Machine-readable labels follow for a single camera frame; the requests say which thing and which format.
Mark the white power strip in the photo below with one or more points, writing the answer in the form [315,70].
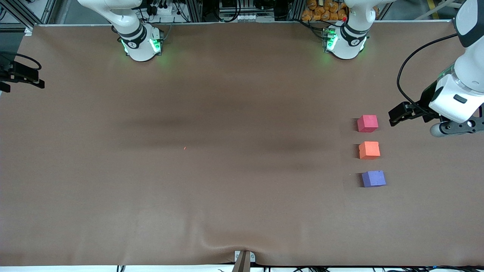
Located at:
[162,9]

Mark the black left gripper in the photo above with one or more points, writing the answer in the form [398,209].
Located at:
[426,101]

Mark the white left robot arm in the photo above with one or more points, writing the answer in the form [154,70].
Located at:
[349,41]

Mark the brown clamp bar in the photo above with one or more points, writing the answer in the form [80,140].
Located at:
[242,264]

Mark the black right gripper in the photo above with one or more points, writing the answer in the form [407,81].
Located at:
[14,72]

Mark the green lit controller board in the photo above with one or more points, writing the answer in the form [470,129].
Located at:
[327,37]

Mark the metal table clamp bracket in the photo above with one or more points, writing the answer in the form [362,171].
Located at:
[252,257]

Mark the orange foam block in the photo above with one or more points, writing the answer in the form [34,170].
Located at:
[369,150]

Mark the pink foam block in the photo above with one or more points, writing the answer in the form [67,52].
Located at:
[367,123]

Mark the purple foam block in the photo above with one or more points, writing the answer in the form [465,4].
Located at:
[374,178]

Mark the brown table mat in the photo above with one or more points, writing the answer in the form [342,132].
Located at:
[242,189]

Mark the bag of orange fruits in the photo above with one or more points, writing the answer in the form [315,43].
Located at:
[321,10]

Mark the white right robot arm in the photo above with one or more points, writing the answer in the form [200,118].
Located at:
[138,41]

